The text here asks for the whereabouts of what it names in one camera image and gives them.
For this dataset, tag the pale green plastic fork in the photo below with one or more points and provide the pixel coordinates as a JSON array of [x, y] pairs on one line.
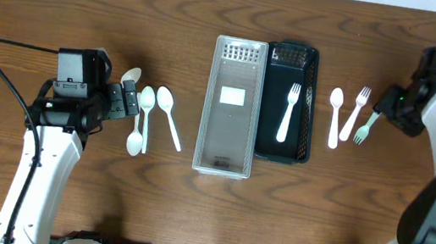
[[362, 133]]

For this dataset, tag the clear plastic basket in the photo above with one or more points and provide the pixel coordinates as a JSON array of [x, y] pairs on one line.
[[228, 126]]

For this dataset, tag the white plastic spoon right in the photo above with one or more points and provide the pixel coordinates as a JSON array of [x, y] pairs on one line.
[[165, 101]]

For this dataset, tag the white plastic spoon angled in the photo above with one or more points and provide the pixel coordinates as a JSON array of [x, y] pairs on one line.
[[133, 74]]

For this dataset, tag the small white plastic spoon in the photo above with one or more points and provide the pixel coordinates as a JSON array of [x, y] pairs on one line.
[[336, 100]]

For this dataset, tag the black plastic basket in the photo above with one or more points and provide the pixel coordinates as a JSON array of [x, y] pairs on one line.
[[288, 63]]

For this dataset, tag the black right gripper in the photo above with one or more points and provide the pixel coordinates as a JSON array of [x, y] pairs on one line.
[[388, 105]]

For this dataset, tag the white plastic fork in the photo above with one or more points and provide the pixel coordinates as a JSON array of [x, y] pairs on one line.
[[361, 100], [292, 98]]

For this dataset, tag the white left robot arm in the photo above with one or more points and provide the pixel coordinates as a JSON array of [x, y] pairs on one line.
[[67, 110]]

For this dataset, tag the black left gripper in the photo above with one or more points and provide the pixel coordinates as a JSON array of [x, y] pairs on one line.
[[117, 99]]

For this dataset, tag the white plastic spoon middle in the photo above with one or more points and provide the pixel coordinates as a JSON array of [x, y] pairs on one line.
[[147, 102]]

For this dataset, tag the white plastic spoon upside-down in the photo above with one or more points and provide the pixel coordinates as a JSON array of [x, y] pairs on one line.
[[135, 139]]

